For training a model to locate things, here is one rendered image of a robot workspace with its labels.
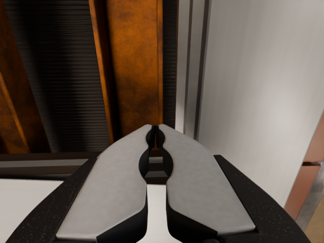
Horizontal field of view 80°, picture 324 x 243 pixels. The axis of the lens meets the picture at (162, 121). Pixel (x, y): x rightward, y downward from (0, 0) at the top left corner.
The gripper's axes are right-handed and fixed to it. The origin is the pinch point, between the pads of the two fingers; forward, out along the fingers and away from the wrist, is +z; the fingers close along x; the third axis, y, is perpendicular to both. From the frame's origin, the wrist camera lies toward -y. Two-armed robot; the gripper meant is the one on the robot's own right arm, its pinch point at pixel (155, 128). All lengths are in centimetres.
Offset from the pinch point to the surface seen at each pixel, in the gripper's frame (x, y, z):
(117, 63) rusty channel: -5.3, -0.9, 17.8
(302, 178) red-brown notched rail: 15.1, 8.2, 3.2
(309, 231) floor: 126, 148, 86
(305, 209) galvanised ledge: 34, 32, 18
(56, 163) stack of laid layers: -9.2, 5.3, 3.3
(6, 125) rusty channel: -24.3, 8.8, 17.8
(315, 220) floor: 126, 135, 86
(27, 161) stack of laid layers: -11.7, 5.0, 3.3
